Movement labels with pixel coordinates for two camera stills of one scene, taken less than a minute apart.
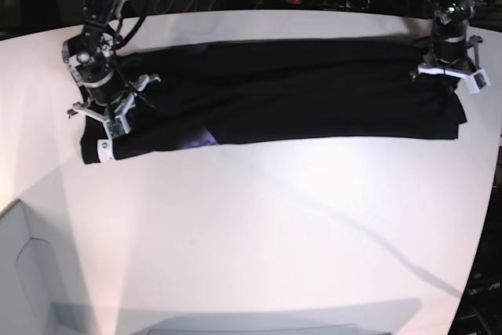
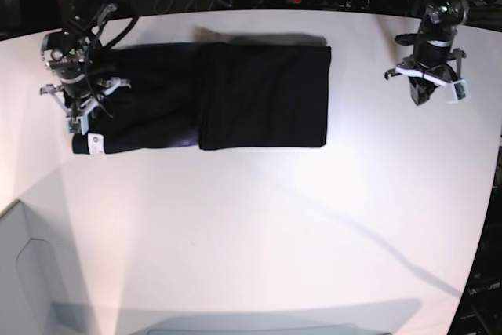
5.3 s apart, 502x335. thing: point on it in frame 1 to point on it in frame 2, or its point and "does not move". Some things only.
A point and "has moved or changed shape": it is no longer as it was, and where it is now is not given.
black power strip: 317,0 does not move
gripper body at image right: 456,56 to 432,62
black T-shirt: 278,91 has moved or changed shape
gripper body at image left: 110,100 to 77,95
